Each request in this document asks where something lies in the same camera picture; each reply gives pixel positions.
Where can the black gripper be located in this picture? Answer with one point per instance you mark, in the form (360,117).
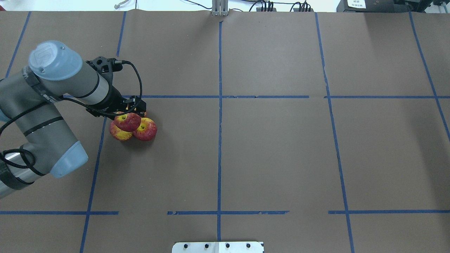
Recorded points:
(114,98)

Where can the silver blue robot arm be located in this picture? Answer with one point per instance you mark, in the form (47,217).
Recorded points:
(55,73)

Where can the red yellow apple front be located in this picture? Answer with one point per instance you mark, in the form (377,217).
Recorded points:
(146,131)

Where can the black orange adapter near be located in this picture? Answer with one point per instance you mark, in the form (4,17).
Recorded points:
(301,7)

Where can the brown paper table mat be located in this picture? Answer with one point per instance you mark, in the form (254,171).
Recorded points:
(310,132)

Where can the black box on table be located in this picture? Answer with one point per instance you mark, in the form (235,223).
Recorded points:
(382,6)

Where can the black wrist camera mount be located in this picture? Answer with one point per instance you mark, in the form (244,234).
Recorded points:
(105,65)

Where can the aluminium frame post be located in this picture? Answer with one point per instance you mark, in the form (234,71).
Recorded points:
(220,8)

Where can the white pedestal column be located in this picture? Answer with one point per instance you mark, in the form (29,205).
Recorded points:
(219,247)

